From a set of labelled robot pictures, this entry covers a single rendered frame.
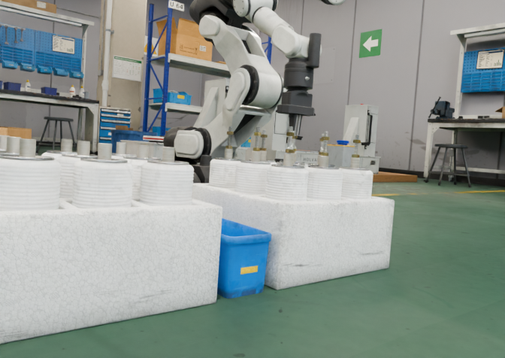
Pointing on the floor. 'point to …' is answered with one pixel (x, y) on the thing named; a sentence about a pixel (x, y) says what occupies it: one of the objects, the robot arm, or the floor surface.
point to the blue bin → (242, 259)
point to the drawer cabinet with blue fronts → (106, 122)
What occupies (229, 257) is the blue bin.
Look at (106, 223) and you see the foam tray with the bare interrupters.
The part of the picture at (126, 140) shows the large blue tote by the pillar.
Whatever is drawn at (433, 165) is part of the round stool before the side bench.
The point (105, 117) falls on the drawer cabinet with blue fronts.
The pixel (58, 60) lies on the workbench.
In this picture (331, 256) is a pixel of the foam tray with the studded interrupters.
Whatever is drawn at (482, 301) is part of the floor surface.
